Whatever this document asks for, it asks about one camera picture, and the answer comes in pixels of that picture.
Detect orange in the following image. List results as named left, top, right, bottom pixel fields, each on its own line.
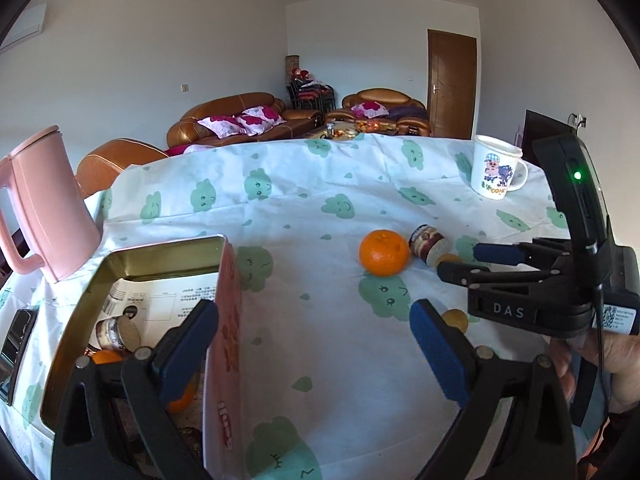
left=166, top=375, right=200, bottom=414
left=91, top=350, right=125, bottom=365

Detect small yellow round fruit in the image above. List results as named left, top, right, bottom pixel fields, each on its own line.
left=442, top=309, right=470, bottom=334

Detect layered dessert jar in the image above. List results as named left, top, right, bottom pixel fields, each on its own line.
left=408, top=224, right=450, bottom=268

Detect orange mandarin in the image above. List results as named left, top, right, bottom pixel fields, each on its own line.
left=358, top=230, right=411, bottom=278

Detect person right hand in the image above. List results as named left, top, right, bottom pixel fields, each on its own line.
left=548, top=332, right=640, bottom=413

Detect dessert jar inside tin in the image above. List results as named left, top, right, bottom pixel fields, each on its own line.
left=94, top=315, right=141, bottom=352

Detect white cartoon mug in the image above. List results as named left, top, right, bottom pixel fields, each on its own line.
left=470, top=134, right=528, bottom=200

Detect black television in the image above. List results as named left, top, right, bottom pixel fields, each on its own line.
left=521, top=110, right=577, bottom=167

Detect pink metal tin box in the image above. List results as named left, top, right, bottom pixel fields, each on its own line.
left=40, top=235, right=243, bottom=479

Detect black phone on table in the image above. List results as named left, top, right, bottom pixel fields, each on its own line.
left=0, top=309, right=38, bottom=405

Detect brown leather sofa far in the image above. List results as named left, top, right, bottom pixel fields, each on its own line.
left=336, top=88, right=432, bottom=136

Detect white green cloud tablecloth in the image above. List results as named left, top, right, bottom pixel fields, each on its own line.
left=1, top=136, right=567, bottom=479

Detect coffee table with items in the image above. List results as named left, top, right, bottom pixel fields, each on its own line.
left=304, top=119, right=397, bottom=141

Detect pink electric kettle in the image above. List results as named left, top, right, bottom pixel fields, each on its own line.
left=1, top=126, right=101, bottom=284

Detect brown wooden door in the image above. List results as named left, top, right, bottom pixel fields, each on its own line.
left=427, top=29, right=477, bottom=140

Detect brown leather armchair near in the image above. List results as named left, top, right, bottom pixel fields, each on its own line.
left=76, top=139, right=168, bottom=198

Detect stacked chairs in corner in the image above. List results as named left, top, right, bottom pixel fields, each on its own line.
left=286, top=67, right=335, bottom=114

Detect brown leather long sofa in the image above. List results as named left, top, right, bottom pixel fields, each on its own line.
left=166, top=92, right=322, bottom=148

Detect white wall air conditioner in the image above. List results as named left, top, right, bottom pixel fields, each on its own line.
left=0, top=3, right=47, bottom=53

